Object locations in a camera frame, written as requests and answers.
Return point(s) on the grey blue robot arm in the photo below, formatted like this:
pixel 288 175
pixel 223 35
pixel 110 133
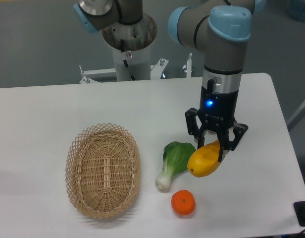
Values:
pixel 218 28

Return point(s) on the orange tangerine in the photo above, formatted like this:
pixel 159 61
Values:
pixel 183 202

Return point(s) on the oval wicker basket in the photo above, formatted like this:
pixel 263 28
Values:
pixel 103 171

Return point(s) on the yellow mango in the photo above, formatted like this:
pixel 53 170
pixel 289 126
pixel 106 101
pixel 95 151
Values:
pixel 204 161

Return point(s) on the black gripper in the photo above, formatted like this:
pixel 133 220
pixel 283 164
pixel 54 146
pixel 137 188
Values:
pixel 218 110

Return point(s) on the black device at edge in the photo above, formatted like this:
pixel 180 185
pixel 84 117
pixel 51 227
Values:
pixel 299 208

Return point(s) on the green bok choy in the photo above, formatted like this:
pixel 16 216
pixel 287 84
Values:
pixel 175 159

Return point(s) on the white furniture leg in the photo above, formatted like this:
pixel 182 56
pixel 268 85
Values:
pixel 296 117

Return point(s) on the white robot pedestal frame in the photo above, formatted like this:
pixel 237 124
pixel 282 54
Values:
pixel 129 66

